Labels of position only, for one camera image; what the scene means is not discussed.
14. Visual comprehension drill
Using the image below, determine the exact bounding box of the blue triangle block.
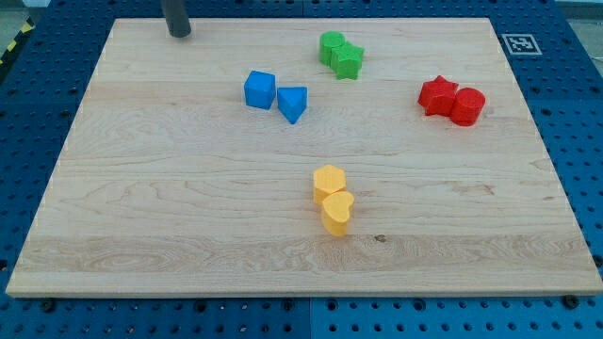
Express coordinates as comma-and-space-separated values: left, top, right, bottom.
277, 87, 308, 124

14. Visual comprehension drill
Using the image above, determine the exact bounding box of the yellow hexagon block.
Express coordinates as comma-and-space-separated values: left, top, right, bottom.
313, 165, 347, 205

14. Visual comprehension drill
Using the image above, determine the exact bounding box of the light wooden board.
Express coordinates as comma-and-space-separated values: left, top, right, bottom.
7, 18, 602, 299

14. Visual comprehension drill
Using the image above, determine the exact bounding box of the yellow heart block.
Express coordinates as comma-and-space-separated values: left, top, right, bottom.
321, 191, 354, 237

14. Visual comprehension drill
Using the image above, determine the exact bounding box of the blue cube block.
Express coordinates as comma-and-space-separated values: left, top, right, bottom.
244, 71, 276, 110

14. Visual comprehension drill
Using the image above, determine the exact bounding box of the green star block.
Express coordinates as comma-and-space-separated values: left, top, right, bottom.
331, 42, 365, 80

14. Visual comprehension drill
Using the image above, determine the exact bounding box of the green cylinder block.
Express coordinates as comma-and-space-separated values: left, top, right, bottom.
318, 31, 346, 66

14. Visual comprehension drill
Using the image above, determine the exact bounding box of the red star block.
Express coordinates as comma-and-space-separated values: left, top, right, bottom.
417, 75, 459, 117

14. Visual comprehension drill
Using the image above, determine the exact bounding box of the red cylinder block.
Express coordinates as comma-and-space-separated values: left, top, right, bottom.
449, 88, 486, 126

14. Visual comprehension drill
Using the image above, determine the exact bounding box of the white fiducial marker tag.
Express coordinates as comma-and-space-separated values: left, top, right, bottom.
501, 33, 542, 56

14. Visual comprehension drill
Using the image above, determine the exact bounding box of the black yellow hazard tape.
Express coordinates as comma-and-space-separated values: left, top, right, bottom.
1, 16, 35, 67

